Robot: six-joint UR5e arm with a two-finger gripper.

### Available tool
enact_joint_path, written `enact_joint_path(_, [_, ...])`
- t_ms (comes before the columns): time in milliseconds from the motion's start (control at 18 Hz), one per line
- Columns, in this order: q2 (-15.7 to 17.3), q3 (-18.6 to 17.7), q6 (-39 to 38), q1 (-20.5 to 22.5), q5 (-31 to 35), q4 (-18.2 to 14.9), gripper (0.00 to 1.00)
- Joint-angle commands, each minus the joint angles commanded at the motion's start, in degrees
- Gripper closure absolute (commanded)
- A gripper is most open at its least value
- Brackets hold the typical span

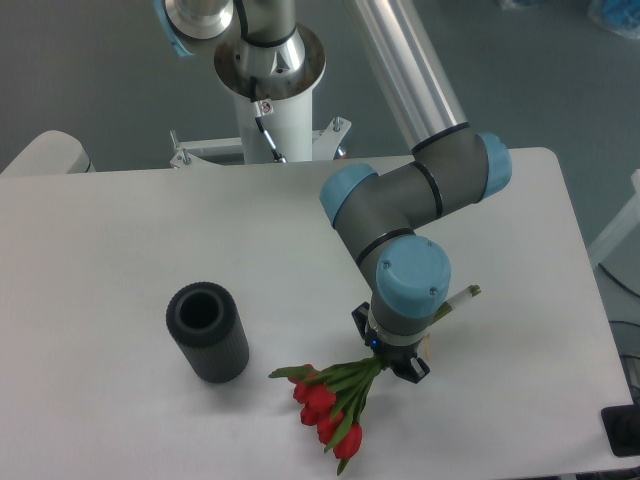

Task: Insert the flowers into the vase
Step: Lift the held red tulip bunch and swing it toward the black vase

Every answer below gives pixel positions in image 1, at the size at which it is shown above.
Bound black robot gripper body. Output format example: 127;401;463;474
365;303;419;371

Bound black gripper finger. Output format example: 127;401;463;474
351;302;370;341
391;357;430;383

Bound red tulip bouquet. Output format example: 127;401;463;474
268;284;482;476

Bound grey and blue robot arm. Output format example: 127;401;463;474
154;1;512;383

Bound dark grey ribbed vase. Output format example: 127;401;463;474
166;282;249;384

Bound black device at table edge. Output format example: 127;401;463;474
601;404;639;458

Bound white furniture at right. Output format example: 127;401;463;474
587;170;639;270

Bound white rounded furniture at left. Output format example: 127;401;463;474
1;130;96;178

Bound blue plastic bag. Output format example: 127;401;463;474
587;0;639;40

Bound white metal base frame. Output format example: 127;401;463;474
170;116;352;169

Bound black cables at right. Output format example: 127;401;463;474
597;259;640;406

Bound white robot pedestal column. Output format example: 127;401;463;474
214;24;326;160

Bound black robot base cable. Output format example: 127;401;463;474
248;75;289;165

